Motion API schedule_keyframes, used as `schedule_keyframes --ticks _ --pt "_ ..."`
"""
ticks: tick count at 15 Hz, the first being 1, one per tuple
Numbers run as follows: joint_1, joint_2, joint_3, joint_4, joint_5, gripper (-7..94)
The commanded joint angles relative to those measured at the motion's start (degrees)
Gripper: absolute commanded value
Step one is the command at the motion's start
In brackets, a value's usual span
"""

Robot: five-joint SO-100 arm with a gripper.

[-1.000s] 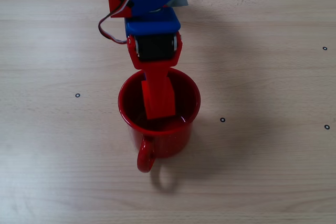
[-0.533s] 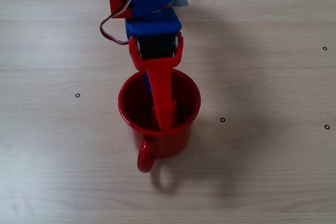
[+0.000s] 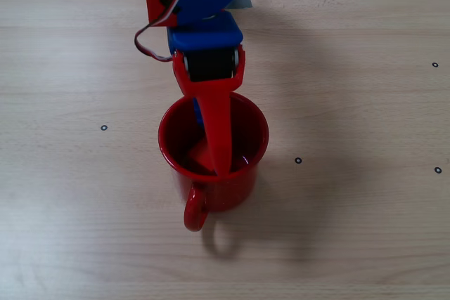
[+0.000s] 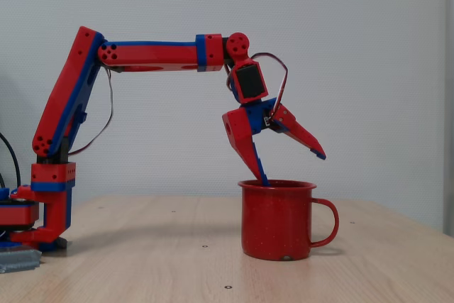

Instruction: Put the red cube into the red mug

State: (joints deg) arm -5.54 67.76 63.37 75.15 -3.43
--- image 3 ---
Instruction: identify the red cube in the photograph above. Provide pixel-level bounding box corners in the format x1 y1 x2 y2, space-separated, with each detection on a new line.
185 138 217 176

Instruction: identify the red enamel mug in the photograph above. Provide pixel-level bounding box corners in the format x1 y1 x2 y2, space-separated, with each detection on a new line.
157 92 270 233

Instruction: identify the red white black servo wire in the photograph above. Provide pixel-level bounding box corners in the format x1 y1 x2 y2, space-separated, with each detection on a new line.
133 0 196 63

